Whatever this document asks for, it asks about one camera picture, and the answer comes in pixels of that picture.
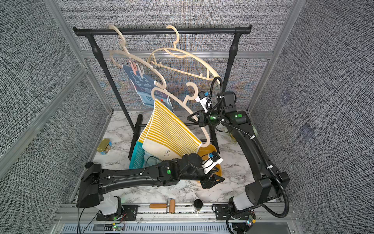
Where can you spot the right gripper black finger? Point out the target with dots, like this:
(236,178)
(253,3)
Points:
(193,117)
(193,123)

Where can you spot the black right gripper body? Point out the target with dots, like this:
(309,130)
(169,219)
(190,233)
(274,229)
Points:
(205,119)

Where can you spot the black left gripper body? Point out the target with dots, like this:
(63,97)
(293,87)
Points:
(207,183)

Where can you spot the beige hanger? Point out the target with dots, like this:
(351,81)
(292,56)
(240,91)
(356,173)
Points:
(176,53)
(184,105)
(127,54)

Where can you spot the yellow striped towel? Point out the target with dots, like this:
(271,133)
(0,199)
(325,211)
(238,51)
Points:
(166,136)

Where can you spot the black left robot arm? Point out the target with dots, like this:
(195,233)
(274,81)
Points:
(97,181)

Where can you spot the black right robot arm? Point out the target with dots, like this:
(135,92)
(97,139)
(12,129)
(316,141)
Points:
(269,182)

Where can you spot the small black lidded jar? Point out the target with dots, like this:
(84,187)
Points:
(197,205)

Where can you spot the yellow plastic tray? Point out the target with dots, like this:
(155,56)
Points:
(203,153)

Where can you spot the dark blue hello towel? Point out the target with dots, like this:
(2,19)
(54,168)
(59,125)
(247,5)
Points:
(143,86)

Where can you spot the pale green wavy plate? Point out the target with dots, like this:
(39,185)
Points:
(254,130)

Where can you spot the teal plastic basket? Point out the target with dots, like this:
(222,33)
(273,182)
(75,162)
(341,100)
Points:
(141,158)

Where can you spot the white clothespin on blue towel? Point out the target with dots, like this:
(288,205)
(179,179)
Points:
(141,70)

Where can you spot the salmon clothespin on blue towel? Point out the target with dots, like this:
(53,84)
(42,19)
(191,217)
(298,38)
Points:
(133,67)

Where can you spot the green tin can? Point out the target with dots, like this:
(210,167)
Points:
(104,147)

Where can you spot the black clothes rack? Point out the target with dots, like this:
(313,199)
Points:
(98,54)

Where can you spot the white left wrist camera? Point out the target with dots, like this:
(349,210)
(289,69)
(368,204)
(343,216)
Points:
(213,159)

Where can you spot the white right arm base mount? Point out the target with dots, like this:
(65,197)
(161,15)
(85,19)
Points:
(239,202)

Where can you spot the wooden handle roller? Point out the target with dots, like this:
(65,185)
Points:
(169,206)

